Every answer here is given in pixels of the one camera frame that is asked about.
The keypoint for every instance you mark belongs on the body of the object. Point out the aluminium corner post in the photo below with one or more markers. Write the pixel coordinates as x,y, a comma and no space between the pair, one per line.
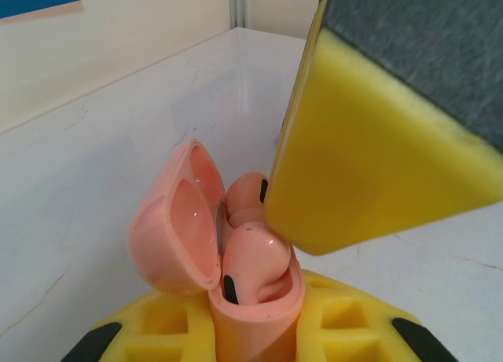
239,4

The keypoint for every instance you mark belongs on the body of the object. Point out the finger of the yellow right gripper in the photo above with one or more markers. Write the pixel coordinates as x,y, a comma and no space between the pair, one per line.
373,161

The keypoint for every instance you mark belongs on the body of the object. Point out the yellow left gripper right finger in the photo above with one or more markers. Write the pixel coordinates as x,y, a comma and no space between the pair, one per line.
346,330

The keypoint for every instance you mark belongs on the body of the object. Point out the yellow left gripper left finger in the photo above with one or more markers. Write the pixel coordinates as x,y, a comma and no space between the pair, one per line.
165,330

